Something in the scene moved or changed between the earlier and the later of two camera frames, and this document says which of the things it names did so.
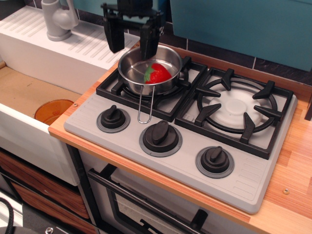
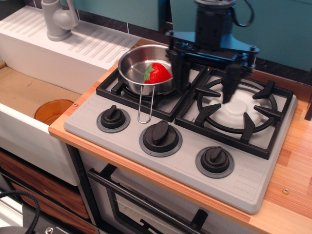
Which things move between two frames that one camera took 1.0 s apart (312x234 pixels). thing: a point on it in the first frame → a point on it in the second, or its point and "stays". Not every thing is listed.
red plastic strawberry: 157,73 stays
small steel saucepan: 131,69 stays
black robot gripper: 149,33 → 212,37
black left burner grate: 164,107 stays
